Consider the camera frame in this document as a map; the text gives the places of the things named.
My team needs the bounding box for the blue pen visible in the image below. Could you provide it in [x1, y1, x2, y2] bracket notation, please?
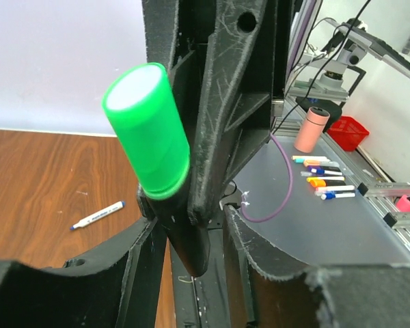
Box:
[70, 201, 125, 230]

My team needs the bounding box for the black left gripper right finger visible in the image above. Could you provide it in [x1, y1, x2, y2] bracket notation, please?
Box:
[223, 206, 410, 327]

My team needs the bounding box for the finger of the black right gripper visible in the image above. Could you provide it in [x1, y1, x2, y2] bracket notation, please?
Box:
[188, 1, 272, 224]
[141, 0, 213, 137]

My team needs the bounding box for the row of spare markers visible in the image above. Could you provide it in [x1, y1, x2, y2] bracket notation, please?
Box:
[291, 155, 356, 201]

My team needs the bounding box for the pink cylindrical bottle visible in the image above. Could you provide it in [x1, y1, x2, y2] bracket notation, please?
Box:
[294, 107, 330, 153]

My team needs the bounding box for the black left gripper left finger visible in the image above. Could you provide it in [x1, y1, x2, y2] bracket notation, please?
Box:
[0, 218, 157, 327]

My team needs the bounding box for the green highlighter cap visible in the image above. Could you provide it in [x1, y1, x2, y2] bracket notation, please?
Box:
[102, 62, 190, 200]

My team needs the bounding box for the black green highlighter pen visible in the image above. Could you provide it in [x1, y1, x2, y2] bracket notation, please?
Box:
[137, 175, 210, 277]

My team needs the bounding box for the red plastic basket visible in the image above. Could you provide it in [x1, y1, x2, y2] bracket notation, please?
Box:
[327, 115, 370, 152]

